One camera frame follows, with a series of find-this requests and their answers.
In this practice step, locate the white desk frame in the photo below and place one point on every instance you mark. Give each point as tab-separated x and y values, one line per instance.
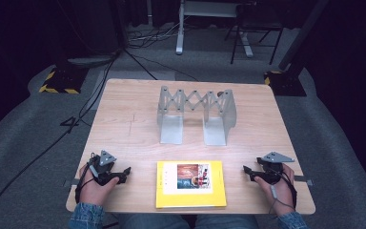
180	38

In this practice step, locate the black metal chair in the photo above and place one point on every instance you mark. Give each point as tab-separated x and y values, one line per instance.
254	25

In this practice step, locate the yellow book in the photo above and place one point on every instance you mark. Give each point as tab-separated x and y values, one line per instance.
190	184

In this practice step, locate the grey metal expandable book stand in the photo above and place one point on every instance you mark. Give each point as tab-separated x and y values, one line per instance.
214	130

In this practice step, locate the grey metal table bracket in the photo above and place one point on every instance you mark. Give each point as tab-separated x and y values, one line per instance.
71	182
302	180

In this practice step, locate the person's right hand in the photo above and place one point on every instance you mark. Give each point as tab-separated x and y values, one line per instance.
278	195

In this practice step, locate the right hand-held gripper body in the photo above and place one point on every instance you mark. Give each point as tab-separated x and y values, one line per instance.
271	170

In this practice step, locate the dark slanted stand pole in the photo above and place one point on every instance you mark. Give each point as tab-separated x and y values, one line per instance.
301	35

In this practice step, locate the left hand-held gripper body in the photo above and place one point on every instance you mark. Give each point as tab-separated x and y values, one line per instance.
103	163

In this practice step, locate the black stand base hazard stripes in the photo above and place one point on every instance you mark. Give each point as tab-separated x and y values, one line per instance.
286	83
64	81

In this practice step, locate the person's left hand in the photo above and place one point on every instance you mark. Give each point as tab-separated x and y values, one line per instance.
95	192

